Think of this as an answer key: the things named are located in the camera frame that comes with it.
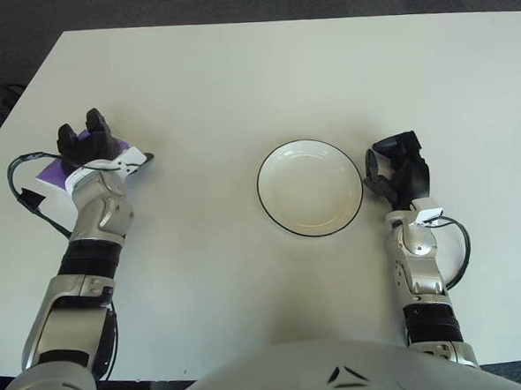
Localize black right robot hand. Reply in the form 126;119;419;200
359;129;434;212

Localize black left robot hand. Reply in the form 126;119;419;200
54;106;124;176

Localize white plate with black rim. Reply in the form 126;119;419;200
253;134;367;241

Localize grey robot torso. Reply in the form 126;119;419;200
148;326;521;390

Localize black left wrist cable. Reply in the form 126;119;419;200
5;145;135;241

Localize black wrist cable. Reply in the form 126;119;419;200
420;215;474;292
5;145;135;241

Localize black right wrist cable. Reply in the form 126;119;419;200
420;215;474;292

